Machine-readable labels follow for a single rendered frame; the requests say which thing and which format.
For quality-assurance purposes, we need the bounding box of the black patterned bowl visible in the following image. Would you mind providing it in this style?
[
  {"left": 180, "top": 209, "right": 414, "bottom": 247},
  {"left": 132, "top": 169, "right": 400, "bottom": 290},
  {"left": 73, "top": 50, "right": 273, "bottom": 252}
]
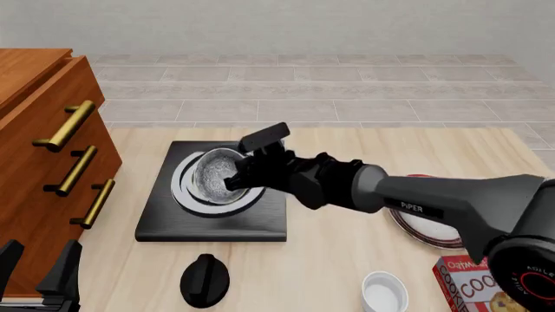
[{"left": 191, "top": 146, "right": 258, "bottom": 206}]

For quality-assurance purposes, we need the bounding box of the wooden cabinet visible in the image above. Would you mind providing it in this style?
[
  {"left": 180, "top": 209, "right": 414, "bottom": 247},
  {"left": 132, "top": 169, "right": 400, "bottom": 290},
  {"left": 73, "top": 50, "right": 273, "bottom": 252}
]
[{"left": 0, "top": 48, "right": 123, "bottom": 299}]

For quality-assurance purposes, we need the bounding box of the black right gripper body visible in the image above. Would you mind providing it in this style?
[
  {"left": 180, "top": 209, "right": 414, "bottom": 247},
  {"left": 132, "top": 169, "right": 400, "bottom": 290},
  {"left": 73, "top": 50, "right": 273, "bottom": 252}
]
[{"left": 242, "top": 141, "right": 300, "bottom": 193}]

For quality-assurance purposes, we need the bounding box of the small flat plate on stalk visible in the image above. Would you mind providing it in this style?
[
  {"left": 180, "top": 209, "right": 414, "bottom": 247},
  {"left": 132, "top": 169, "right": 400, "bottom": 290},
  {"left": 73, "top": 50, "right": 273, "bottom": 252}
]
[{"left": 237, "top": 121, "right": 291, "bottom": 154}]

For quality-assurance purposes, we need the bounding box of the brass drawer handle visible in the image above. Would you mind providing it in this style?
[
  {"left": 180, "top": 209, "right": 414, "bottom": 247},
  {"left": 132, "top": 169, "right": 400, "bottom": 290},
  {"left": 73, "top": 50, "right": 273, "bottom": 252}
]
[
  {"left": 31, "top": 99, "right": 97, "bottom": 153},
  {"left": 42, "top": 145, "right": 99, "bottom": 198},
  {"left": 69, "top": 178, "right": 117, "bottom": 231}
]

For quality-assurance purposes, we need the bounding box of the round black stove knob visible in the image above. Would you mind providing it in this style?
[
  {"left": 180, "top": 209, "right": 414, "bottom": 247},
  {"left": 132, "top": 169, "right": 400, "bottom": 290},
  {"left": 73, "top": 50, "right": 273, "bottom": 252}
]
[{"left": 179, "top": 253, "right": 232, "bottom": 309}]

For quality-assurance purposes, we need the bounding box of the red cookie box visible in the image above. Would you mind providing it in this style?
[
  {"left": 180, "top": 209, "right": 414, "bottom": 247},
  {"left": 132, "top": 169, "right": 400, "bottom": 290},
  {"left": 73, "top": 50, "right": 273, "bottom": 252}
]
[{"left": 431, "top": 254, "right": 528, "bottom": 312}]

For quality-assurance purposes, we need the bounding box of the white plate with red rings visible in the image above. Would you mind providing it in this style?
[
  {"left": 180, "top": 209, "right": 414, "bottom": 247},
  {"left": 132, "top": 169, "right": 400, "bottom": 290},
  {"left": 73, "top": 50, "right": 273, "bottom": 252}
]
[{"left": 387, "top": 173, "right": 468, "bottom": 251}]

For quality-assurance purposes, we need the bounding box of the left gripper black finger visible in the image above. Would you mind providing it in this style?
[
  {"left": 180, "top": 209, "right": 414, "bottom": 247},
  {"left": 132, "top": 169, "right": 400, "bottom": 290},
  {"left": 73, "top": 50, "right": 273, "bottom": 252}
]
[
  {"left": 0, "top": 238, "right": 26, "bottom": 296},
  {"left": 35, "top": 238, "right": 84, "bottom": 299}
]

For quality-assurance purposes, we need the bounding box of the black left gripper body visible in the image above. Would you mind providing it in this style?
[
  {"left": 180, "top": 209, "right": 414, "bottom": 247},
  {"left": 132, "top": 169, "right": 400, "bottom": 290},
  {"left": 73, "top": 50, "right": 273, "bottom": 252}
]
[{"left": 0, "top": 293, "right": 82, "bottom": 312}]

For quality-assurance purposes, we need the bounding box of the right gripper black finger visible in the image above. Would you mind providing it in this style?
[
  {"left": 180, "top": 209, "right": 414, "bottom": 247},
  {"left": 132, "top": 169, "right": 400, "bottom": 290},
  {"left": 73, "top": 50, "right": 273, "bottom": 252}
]
[
  {"left": 234, "top": 155, "right": 255, "bottom": 177},
  {"left": 222, "top": 173, "right": 264, "bottom": 192}
]

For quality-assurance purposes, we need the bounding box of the wooden drawer with brass handle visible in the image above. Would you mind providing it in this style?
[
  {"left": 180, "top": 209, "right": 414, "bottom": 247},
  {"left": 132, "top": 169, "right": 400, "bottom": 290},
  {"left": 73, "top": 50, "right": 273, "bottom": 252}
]
[
  {"left": 0, "top": 99, "right": 115, "bottom": 248},
  {"left": 0, "top": 55, "right": 106, "bottom": 183},
  {"left": 0, "top": 133, "right": 123, "bottom": 297}
]

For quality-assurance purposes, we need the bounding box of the small white ramekin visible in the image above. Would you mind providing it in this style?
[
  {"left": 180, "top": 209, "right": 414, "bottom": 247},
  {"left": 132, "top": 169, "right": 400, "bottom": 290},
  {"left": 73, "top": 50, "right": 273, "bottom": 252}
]
[{"left": 360, "top": 270, "right": 410, "bottom": 312}]

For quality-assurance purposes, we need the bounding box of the flat black stove plate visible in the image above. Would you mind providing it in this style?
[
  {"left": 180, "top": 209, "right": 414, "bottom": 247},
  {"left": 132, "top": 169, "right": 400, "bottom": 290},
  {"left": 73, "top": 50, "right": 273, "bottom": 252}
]
[{"left": 134, "top": 140, "right": 289, "bottom": 244}]

